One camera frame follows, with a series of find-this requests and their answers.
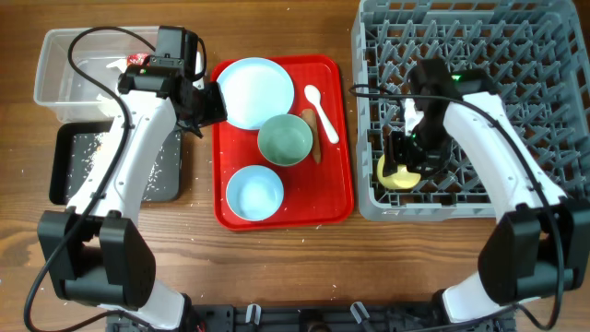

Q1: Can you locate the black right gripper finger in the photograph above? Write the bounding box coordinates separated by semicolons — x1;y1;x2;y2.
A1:
383;131;407;175
417;159;451;178

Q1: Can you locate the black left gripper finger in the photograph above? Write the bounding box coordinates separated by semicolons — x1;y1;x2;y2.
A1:
197;82;228;125
177;122;203;138

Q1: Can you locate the yellow cup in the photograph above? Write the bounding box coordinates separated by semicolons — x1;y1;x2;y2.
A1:
376;155;421;190

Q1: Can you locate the large light blue plate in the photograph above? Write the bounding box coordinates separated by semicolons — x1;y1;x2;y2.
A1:
216;57;295;130

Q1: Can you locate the white rice pile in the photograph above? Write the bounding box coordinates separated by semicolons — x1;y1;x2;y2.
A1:
66;132;182;202

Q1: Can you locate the red snack wrapper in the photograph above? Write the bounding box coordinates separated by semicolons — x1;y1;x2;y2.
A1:
126;53;150;66

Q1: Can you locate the mint green bowl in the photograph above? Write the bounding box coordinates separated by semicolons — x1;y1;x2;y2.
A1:
257;114;313;167

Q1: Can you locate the white napkin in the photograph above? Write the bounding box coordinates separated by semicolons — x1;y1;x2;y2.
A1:
106;58;127;73

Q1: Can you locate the small light blue bowl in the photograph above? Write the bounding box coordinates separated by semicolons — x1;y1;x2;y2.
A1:
225;165;284;222

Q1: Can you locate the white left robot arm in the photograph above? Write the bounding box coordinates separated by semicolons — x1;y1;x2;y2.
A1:
37;26;227;331

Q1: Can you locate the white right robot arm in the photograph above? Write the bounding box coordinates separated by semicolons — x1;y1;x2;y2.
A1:
350;59;589;331

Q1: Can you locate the grey dishwasher rack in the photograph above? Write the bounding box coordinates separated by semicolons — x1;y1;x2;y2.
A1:
351;0;589;221

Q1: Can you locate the brown carrot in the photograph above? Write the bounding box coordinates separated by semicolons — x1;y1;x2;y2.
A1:
301;109;322;164

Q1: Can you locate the white plastic spoon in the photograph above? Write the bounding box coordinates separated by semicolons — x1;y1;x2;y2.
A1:
304;85;339;144

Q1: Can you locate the black tray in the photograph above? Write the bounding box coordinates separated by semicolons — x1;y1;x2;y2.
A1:
49;122;183;205

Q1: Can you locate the clear plastic bin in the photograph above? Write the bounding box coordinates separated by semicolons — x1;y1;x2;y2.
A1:
33;26;205;123

